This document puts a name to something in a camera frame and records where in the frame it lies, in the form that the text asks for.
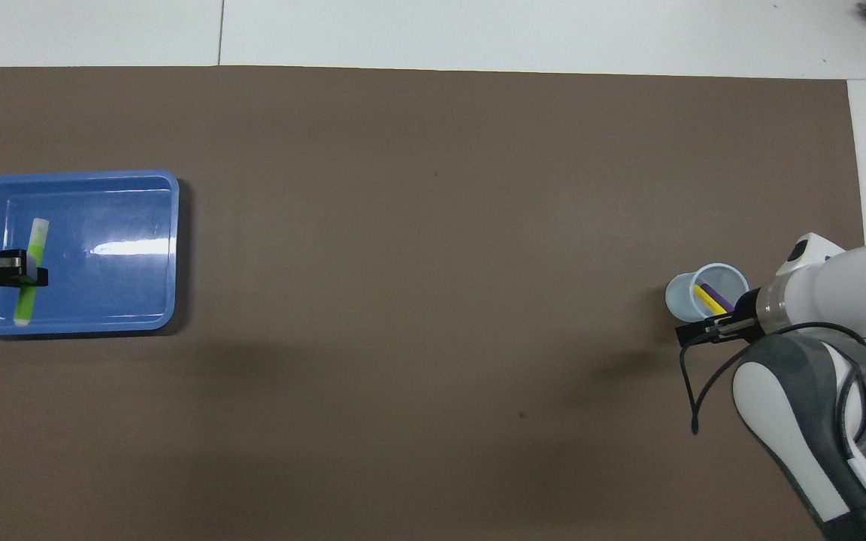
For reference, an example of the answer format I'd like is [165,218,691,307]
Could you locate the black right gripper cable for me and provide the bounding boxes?
[677,319,866,468]

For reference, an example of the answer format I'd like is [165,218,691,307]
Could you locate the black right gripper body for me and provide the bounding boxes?
[732,288,766,340]

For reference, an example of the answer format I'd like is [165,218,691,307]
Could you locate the yellow marker pen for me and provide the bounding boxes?
[693,283,728,316]

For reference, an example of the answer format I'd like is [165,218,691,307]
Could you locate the brown table mat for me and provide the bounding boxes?
[0,65,866,541]

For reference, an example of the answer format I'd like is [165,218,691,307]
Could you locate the green marker pen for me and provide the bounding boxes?
[13,218,52,328]

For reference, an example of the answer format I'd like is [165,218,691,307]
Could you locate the blue plastic tray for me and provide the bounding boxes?
[0,170,180,337]

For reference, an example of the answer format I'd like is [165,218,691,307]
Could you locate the clear plastic cup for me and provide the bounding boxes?
[664,262,750,325]

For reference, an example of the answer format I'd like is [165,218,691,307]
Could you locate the purple marker pen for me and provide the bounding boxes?
[701,281,737,314]

